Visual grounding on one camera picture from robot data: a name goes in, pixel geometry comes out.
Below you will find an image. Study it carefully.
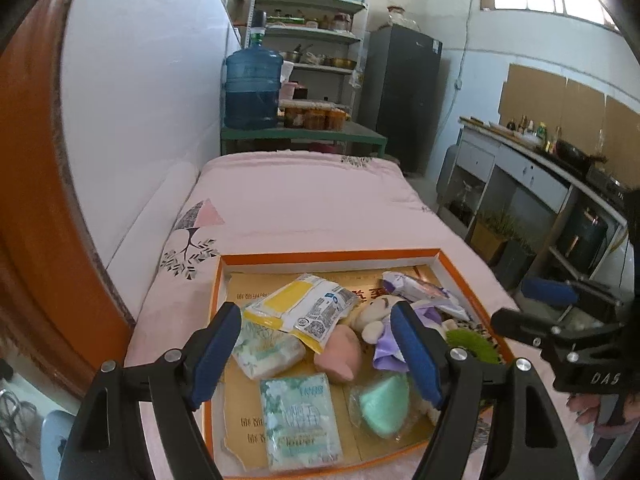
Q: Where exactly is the brown wooden door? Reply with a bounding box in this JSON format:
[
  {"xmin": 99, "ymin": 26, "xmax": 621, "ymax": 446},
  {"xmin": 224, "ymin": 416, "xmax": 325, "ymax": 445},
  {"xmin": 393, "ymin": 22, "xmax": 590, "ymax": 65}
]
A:
[{"xmin": 0, "ymin": 0, "xmax": 136, "ymax": 401}]

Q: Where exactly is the group of condiment bottles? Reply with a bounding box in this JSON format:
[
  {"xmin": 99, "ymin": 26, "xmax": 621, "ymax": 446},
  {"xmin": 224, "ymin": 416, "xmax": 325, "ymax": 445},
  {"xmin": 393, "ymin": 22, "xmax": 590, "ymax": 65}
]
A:
[{"xmin": 505, "ymin": 115, "xmax": 563, "ymax": 153}]

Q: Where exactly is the black wok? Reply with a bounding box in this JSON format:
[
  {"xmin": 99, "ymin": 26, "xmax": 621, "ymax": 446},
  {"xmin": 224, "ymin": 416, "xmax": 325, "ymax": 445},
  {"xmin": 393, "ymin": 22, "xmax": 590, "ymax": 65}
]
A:
[{"xmin": 555, "ymin": 140, "xmax": 593, "ymax": 163}]

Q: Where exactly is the glass jar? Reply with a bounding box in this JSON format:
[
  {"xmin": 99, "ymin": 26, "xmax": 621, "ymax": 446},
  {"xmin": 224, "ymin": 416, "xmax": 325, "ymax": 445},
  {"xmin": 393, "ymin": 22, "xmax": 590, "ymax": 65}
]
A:
[{"xmin": 380, "ymin": 5, "xmax": 421, "ymax": 31}]

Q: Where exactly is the light blue plastic stool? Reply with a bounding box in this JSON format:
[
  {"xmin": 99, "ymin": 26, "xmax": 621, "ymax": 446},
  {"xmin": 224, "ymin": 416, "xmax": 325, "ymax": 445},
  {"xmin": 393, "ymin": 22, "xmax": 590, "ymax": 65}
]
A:
[{"xmin": 40, "ymin": 410, "xmax": 76, "ymax": 480}]

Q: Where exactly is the purple white wipes packet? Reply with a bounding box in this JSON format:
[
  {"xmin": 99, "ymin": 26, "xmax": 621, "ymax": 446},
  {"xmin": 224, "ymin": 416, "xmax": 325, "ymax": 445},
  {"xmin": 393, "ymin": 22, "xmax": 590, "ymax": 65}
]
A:
[{"xmin": 382, "ymin": 270, "xmax": 473, "ymax": 322}]

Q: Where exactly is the person's right hand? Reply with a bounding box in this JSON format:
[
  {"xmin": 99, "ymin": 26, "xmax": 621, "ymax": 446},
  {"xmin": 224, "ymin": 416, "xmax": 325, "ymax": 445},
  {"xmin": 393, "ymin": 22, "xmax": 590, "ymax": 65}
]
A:
[{"xmin": 566, "ymin": 394, "xmax": 626, "ymax": 428}]

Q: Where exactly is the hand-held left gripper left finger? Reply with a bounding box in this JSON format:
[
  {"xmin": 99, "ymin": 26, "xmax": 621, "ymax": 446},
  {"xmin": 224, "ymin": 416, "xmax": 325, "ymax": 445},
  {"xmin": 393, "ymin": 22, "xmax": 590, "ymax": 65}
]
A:
[{"xmin": 57, "ymin": 301, "xmax": 243, "ymax": 480}]

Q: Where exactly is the thick green floral tissue pack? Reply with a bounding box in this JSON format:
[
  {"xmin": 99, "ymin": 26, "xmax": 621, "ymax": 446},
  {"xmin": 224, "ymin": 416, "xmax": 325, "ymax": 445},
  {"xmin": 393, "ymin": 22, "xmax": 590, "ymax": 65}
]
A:
[{"xmin": 231, "ymin": 321, "xmax": 307, "ymax": 381}]

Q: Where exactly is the grey gas cylinder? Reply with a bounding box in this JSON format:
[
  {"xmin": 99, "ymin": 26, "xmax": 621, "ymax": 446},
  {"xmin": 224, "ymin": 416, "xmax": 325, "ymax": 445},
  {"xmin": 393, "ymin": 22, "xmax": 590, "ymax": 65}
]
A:
[{"xmin": 440, "ymin": 145, "xmax": 458, "ymax": 196}]

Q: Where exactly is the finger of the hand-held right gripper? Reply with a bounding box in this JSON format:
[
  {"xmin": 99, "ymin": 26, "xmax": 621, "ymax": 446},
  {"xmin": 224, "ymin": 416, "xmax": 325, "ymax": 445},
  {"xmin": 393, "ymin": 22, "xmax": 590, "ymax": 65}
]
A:
[
  {"xmin": 489, "ymin": 306, "xmax": 582, "ymax": 349},
  {"xmin": 519, "ymin": 276, "xmax": 624, "ymax": 312}
]

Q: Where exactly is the dark planter box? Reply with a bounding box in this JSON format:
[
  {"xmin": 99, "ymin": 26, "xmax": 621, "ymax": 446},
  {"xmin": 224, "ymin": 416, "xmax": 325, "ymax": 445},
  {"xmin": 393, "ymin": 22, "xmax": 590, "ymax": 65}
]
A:
[{"xmin": 495, "ymin": 237, "xmax": 536, "ymax": 291}]

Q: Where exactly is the plush doll purple dress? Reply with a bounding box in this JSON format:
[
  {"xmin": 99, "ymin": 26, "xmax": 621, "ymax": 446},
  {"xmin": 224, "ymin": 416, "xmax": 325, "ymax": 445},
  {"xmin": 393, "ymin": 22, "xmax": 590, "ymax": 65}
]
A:
[{"xmin": 350, "ymin": 294, "xmax": 501, "ymax": 373}]

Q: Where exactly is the yellow planter box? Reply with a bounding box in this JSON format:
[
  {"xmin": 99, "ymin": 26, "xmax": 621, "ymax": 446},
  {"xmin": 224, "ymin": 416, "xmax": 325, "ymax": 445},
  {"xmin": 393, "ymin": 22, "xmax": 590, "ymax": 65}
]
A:
[{"xmin": 470, "ymin": 210, "xmax": 516, "ymax": 266}]

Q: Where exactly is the metal shelf rack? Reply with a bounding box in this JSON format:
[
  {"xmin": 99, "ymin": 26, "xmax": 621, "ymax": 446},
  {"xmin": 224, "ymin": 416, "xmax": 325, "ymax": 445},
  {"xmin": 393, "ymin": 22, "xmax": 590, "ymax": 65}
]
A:
[{"xmin": 245, "ymin": 0, "xmax": 371, "ymax": 116}]

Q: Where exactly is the row of food jars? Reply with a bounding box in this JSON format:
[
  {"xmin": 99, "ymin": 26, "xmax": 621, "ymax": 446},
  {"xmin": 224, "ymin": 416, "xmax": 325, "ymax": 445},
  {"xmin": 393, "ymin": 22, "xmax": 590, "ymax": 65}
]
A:
[{"xmin": 282, "ymin": 102, "xmax": 348, "ymax": 131}]

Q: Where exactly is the pink sponge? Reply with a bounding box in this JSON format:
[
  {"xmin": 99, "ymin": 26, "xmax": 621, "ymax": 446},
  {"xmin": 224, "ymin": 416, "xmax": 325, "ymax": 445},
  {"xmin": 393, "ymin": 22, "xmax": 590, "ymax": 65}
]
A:
[{"xmin": 314, "ymin": 324, "xmax": 364, "ymax": 386}]

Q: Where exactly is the dark refrigerator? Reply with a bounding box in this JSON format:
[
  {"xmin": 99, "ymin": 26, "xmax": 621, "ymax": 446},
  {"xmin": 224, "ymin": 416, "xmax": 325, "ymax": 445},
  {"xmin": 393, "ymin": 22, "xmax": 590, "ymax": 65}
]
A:
[{"xmin": 357, "ymin": 25, "xmax": 443, "ymax": 176}]

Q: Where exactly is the orange cardboard box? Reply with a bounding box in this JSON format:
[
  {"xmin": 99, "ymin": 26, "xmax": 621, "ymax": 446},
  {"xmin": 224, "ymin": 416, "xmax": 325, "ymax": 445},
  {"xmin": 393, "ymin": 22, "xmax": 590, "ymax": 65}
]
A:
[{"xmin": 202, "ymin": 247, "xmax": 518, "ymax": 480}]

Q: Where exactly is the large black pot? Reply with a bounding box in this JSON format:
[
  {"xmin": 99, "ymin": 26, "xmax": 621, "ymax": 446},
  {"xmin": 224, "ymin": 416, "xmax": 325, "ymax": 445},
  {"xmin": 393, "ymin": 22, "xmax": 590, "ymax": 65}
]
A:
[{"xmin": 557, "ymin": 200, "xmax": 608, "ymax": 273}]

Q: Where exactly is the yellow white wipes packet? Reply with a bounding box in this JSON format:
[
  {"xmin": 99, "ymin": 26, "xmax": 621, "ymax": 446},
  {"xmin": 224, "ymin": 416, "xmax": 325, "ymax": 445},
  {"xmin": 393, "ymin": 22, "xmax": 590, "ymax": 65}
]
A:
[{"xmin": 243, "ymin": 272, "xmax": 358, "ymax": 356}]

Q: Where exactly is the mint green sponge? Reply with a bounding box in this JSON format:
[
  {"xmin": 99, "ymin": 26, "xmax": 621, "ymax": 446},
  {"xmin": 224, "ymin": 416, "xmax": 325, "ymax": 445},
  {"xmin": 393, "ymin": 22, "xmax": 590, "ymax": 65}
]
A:
[{"xmin": 350, "ymin": 374, "xmax": 413, "ymax": 438}]

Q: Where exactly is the grey kitchen counter cabinet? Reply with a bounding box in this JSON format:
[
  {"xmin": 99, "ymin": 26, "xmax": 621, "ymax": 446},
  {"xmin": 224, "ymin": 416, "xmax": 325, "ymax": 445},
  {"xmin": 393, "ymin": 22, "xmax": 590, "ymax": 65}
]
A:
[{"xmin": 437, "ymin": 117, "xmax": 631, "ymax": 291}]

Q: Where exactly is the white bedding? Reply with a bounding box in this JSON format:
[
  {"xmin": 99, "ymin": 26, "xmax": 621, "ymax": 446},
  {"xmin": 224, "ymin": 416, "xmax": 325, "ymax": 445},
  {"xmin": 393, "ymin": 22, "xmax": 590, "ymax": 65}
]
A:
[{"xmin": 105, "ymin": 160, "xmax": 201, "ymax": 306}]

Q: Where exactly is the blue water jug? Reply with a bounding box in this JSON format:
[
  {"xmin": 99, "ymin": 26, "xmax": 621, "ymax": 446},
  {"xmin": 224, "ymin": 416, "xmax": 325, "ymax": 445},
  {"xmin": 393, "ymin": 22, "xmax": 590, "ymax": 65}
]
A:
[{"xmin": 223, "ymin": 10, "xmax": 284, "ymax": 131}]

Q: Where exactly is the gas stove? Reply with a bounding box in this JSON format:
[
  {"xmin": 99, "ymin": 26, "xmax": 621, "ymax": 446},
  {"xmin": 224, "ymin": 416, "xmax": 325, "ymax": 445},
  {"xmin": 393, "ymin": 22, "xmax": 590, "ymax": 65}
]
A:
[{"xmin": 585, "ymin": 165, "xmax": 631, "ymax": 196}]

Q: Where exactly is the cardboard wall panel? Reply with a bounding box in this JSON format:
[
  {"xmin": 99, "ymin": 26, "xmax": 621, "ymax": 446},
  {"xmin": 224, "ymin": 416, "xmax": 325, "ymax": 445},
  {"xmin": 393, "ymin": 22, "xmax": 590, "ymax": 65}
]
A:
[
  {"xmin": 498, "ymin": 63, "xmax": 568, "ymax": 126},
  {"xmin": 562, "ymin": 80, "xmax": 608, "ymax": 136},
  {"xmin": 602, "ymin": 95, "xmax": 640, "ymax": 161}
]

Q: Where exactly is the green table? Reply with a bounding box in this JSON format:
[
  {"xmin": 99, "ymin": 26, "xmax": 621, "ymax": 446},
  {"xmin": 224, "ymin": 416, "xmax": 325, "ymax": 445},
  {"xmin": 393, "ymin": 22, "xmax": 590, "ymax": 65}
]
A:
[{"xmin": 220, "ymin": 120, "xmax": 388, "ymax": 158}]

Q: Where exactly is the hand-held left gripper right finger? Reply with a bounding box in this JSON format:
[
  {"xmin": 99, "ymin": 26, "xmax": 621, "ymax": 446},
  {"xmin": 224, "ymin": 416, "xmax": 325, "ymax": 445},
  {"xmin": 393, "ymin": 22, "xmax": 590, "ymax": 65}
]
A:
[{"xmin": 390, "ymin": 301, "xmax": 581, "ymax": 480}]

